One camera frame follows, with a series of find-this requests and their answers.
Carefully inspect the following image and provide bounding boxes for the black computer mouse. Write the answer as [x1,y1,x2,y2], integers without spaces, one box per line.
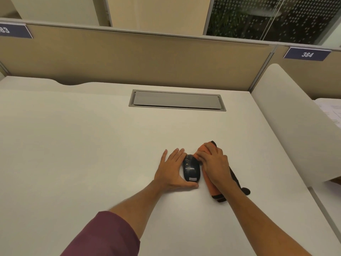
[182,154,201,183]

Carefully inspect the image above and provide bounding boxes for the short beige desk partition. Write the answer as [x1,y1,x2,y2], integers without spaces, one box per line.
[268,45,341,100]

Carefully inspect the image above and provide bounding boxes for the person's right forearm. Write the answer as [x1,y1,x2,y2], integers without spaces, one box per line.
[220,181,313,256]

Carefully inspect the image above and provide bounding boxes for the dotted glass wall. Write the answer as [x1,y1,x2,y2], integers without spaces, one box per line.
[203,0,341,46]

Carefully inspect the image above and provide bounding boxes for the orange and black cloth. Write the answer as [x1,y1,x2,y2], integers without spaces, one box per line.
[193,140,251,204]

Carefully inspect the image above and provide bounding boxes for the maroon sleeve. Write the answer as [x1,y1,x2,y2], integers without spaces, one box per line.
[60,210,141,256]

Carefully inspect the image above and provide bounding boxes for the white printed papers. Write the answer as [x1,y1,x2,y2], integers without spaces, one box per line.
[314,98,341,129]

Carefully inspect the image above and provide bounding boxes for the person's left hand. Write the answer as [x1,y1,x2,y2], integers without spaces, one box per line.
[154,148,200,192]

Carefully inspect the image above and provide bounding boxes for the person's right hand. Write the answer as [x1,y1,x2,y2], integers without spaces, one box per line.
[196,142,234,190]

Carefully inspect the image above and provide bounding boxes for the grey desk cable hatch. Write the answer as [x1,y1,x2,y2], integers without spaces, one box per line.
[128,89,226,112]

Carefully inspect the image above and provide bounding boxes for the blue number sign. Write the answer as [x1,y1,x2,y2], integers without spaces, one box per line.
[0,22,34,39]
[283,46,332,62]

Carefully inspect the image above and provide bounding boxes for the white rounded side divider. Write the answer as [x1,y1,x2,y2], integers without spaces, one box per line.
[250,63,341,188]

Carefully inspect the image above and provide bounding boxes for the person's left forearm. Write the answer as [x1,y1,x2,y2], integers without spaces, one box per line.
[108,181,172,238]

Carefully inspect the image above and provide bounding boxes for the long beige desk partition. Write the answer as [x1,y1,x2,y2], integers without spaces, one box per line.
[0,18,278,93]

